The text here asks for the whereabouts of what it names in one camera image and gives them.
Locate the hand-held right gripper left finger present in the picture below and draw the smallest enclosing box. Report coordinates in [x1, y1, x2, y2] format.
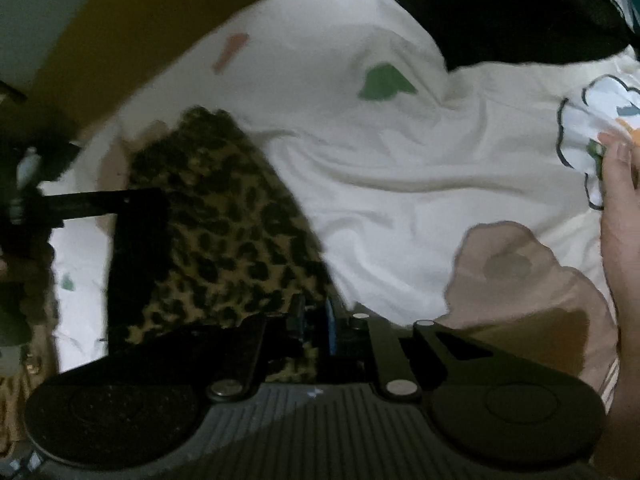
[65, 292, 308, 403]

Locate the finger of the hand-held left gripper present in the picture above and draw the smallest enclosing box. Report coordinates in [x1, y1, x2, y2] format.
[37, 187, 171, 223]

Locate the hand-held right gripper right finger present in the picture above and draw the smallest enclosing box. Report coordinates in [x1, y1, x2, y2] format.
[324, 297, 591, 403]

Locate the leopard print garment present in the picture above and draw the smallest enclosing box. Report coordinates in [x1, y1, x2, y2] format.
[105, 105, 361, 386]

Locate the bear print blanket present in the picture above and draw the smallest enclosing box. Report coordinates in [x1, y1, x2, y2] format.
[47, 0, 640, 406]

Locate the flattened cardboard box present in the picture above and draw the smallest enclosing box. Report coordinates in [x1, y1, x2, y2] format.
[30, 0, 381, 136]

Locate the black garment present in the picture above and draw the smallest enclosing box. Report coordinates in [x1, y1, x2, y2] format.
[375, 0, 638, 71]

